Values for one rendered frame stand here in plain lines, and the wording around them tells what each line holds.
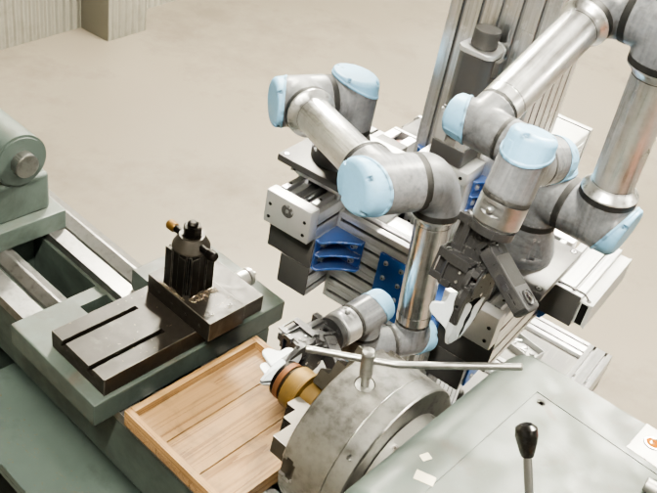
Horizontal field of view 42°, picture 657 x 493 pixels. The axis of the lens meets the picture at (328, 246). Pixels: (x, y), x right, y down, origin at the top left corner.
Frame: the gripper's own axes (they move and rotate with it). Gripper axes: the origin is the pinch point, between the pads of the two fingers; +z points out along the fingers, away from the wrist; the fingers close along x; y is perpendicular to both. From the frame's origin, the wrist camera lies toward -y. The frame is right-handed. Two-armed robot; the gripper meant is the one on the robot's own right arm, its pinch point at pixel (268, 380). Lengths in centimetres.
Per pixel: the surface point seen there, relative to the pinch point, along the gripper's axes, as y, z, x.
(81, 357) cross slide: 34.6, 17.1, -11.0
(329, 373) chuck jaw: -9.2, -5.5, 6.2
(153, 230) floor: 165, -102, -107
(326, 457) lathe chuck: -22.7, 9.9, 7.7
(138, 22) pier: 332, -216, -99
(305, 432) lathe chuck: -17.5, 9.5, 8.5
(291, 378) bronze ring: -4.1, -1.3, 3.4
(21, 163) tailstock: 85, 0, 2
